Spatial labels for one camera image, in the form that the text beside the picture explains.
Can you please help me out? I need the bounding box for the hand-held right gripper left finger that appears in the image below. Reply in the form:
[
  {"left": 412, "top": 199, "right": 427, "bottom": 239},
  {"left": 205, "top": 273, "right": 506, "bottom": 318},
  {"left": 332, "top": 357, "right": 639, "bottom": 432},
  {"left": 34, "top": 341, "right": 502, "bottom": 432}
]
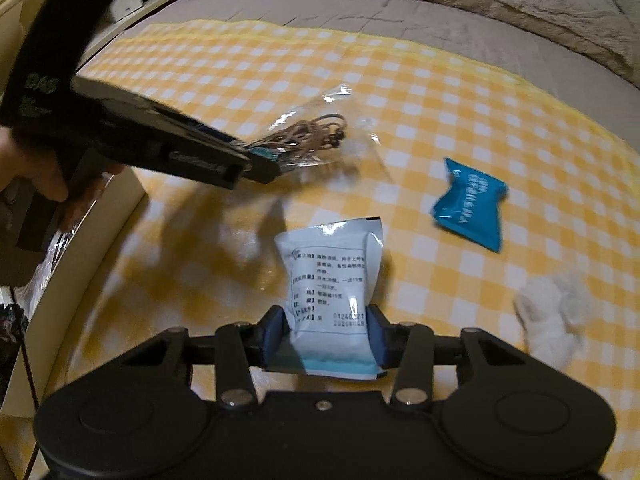
[{"left": 120, "top": 305, "right": 289, "bottom": 409}]

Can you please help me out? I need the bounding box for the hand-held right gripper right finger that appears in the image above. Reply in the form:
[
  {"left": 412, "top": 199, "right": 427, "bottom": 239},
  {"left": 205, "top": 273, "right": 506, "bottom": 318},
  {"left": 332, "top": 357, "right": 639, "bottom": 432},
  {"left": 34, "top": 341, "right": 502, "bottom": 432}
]
[{"left": 366, "top": 305, "right": 527, "bottom": 409}]

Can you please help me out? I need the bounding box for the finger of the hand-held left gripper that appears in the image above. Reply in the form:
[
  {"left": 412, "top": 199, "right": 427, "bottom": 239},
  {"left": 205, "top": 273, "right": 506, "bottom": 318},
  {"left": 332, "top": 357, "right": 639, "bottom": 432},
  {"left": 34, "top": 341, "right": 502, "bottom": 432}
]
[
  {"left": 131, "top": 94, "right": 251, "bottom": 152},
  {"left": 242, "top": 145, "right": 282, "bottom": 184}
]

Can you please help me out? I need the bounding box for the clear bag of brown hair ties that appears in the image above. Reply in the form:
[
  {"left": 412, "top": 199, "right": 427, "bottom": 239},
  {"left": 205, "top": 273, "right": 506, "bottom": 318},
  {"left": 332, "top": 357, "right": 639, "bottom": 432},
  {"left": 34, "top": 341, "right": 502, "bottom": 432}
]
[{"left": 244, "top": 81, "right": 392, "bottom": 177}]

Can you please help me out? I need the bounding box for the white medicine sachet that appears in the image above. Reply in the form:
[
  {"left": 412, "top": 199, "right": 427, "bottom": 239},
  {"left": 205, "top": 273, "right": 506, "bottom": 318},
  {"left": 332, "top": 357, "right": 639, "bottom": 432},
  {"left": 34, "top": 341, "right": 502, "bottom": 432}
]
[{"left": 273, "top": 215, "right": 387, "bottom": 379}]

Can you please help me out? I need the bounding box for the white cardboard box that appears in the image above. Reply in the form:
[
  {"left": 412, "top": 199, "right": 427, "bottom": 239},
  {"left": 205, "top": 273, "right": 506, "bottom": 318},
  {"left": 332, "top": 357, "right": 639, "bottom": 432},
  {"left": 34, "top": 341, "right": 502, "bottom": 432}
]
[{"left": 0, "top": 164, "right": 149, "bottom": 418}]

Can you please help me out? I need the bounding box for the person's left hand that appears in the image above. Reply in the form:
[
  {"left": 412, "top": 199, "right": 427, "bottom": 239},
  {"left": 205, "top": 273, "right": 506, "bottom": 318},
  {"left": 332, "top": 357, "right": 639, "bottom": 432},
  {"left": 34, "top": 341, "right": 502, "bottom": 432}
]
[{"left": 0, "top": 126, "right": 127, "bottom": 222}]

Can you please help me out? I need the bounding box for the blue foil packet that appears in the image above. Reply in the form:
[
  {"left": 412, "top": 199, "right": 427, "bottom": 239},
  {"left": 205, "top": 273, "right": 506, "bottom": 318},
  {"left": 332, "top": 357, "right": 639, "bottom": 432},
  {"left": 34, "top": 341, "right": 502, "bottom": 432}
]
[{"left": 430, "top": 157, "right": 510, "bottom": 253}]

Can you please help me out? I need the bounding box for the white cotton wad bag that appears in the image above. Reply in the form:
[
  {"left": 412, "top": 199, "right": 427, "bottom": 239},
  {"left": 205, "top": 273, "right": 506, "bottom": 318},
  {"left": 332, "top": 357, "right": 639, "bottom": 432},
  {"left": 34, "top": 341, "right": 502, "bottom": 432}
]
[{"left": 512, "top": 274, "right": 587, "bottom": 362}]

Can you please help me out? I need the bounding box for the yellow checkered mat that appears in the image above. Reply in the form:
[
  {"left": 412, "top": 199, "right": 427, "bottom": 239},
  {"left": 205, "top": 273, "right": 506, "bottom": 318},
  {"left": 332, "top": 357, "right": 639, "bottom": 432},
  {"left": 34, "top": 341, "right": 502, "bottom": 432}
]
[{"left": 65, "top": 16, "right": 640, "bottom": 461}]

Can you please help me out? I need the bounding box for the thin black cable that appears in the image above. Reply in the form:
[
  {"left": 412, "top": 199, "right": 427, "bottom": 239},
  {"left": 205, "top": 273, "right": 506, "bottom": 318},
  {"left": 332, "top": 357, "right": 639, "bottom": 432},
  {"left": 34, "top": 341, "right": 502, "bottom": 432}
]
[{"left": 7, "top": 284, "right": 45, "bottom": 467}]

